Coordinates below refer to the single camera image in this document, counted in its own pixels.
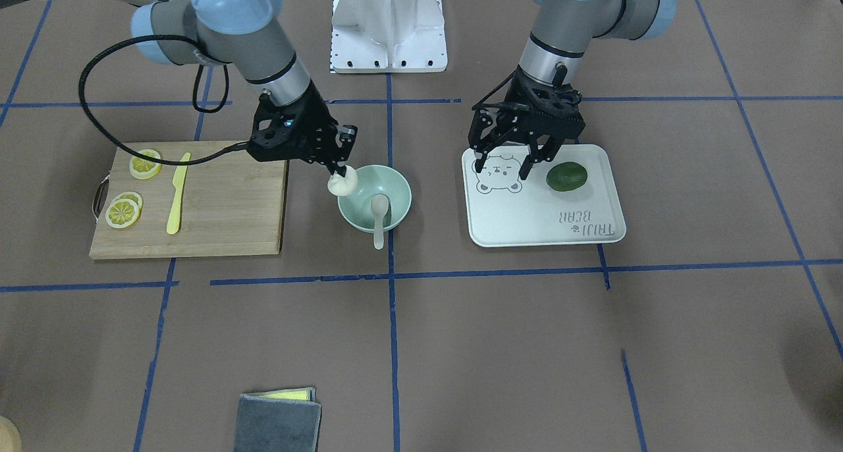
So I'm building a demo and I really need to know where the white steamed bun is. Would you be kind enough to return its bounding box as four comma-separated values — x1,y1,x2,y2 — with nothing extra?
326,165,359,197

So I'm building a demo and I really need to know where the white ceramic spoon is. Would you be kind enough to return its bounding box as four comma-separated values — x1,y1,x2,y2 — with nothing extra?
370,193,391,250

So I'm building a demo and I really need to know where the light green bowl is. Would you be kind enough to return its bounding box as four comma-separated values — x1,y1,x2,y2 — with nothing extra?
338,165,412,234

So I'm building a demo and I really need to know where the green avocado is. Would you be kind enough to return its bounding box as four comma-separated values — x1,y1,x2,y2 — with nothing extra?
545,161,588,192

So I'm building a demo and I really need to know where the white bear serving tray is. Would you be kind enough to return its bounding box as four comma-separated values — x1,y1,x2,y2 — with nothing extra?
461,144,627,248

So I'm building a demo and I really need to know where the bamboo cutting board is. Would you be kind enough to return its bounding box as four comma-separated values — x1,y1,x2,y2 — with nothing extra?
90,151,287,260

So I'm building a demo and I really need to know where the yellow plastic knife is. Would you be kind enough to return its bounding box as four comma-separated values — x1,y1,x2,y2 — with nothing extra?
166,165,188,235

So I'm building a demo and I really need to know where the lemon slice top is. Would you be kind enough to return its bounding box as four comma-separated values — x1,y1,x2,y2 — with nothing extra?
128,148,162,180

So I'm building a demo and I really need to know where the lemon slice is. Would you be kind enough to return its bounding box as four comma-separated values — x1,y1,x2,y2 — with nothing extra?
111,190,144,209
128,148,162,180
105,198,142,229

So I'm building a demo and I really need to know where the lemon slice lower back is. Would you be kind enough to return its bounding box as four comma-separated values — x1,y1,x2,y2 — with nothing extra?
111,190,144,209

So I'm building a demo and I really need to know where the lemon slice lower front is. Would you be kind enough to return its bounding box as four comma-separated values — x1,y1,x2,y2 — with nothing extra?
105,198,142,229

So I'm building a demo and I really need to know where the grey yellow folded cloth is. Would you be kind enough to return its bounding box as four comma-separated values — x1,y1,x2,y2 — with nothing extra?
234,387,321,451

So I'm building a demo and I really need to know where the wooden mug tree stand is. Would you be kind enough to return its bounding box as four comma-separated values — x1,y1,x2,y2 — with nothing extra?
0,416,23,452

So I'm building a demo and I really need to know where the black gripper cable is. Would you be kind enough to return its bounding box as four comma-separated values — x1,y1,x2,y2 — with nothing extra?
471,70,584,110

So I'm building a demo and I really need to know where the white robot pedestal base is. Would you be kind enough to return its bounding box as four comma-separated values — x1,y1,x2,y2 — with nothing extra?
329,0,449,74

